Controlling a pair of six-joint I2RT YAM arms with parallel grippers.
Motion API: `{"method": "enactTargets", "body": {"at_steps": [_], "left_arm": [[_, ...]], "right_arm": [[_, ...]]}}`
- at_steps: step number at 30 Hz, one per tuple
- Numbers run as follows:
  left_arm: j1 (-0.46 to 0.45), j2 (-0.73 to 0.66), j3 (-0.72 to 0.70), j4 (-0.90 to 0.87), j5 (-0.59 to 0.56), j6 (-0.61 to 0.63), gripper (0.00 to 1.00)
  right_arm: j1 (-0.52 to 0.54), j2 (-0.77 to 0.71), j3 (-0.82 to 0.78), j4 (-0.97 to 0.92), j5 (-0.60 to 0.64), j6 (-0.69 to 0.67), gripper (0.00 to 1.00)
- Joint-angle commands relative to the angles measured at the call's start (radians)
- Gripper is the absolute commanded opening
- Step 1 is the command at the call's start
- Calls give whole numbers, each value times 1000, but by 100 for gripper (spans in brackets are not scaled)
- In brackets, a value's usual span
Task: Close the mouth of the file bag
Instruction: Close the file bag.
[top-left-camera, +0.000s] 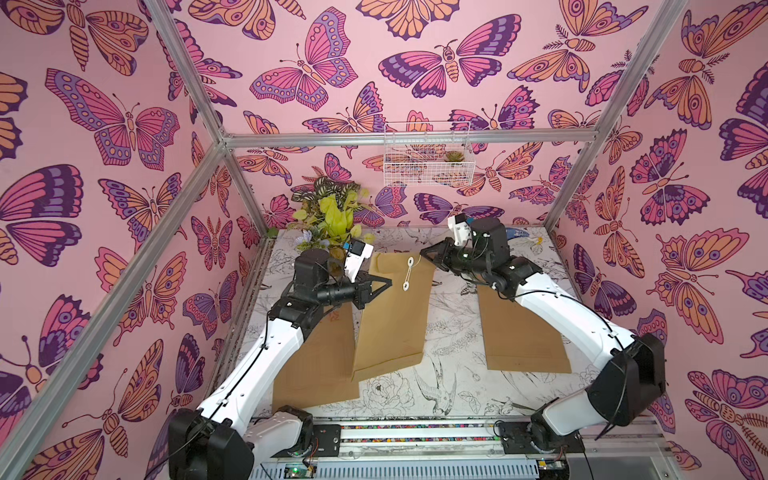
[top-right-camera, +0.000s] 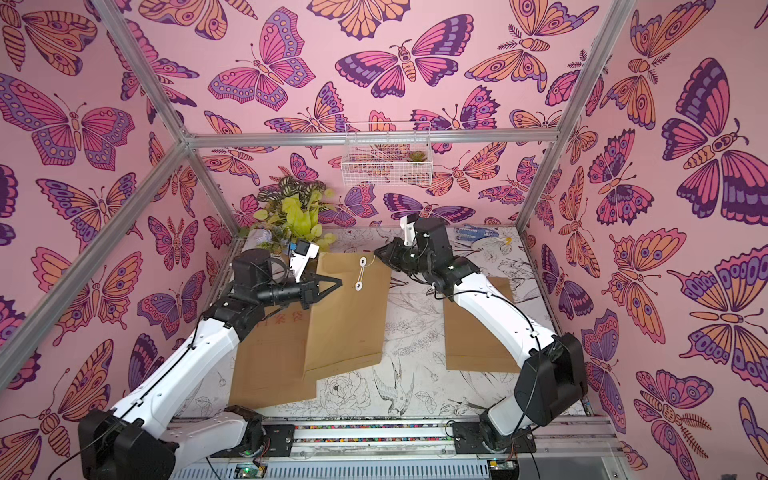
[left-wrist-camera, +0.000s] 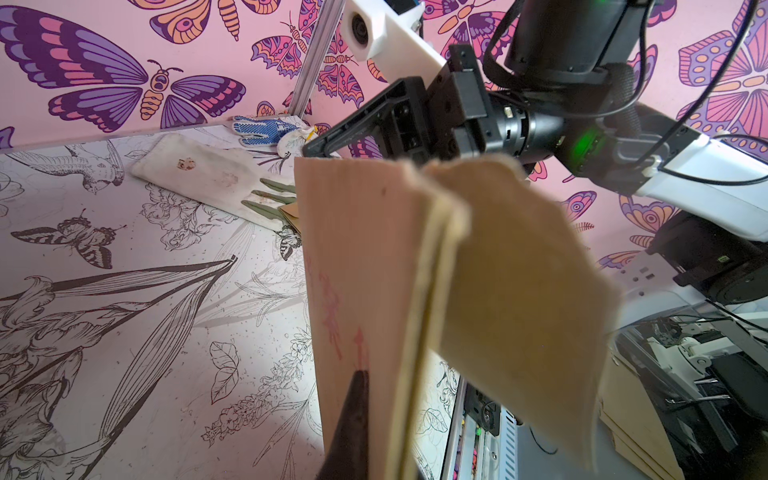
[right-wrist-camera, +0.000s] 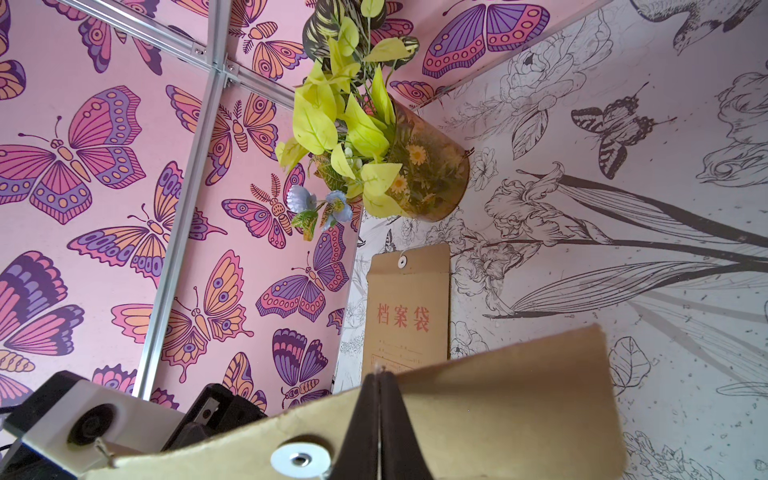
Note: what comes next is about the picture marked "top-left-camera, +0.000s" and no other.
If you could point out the white wire basket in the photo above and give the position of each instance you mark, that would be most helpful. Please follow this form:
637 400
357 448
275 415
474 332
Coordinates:
415 157

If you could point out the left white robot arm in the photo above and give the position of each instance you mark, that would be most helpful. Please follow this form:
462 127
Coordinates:
220 439

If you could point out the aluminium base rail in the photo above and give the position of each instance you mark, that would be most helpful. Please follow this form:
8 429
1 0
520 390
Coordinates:
454 448

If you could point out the brown kraft file bag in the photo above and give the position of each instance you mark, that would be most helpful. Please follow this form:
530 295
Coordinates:
393 327

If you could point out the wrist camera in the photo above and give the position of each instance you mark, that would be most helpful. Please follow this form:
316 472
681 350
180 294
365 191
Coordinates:
460 229
357 252

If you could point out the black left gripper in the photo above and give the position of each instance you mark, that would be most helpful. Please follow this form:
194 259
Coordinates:
357 289

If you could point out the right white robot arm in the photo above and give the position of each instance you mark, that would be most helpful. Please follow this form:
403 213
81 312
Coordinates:
631 366

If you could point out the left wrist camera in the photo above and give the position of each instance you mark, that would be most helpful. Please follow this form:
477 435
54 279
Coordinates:
357 252

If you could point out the blue dotted knit glove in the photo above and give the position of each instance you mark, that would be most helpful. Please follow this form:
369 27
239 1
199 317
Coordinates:
515 233

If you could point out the small succulent in basket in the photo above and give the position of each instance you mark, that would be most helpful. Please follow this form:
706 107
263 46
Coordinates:
454 156

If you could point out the aluminium frame post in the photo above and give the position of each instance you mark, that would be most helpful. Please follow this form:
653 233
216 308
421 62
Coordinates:
647 49

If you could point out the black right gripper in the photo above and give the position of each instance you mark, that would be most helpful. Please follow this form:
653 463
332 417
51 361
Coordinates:
452 257

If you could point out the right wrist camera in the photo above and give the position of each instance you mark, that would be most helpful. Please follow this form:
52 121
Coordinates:
460 229

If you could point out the potted green plant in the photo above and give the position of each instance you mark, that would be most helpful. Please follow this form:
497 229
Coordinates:
326 217

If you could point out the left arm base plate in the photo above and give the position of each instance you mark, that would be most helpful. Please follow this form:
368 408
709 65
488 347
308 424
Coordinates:
320 441

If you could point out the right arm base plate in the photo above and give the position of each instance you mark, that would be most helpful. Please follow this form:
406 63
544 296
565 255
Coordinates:
518 437

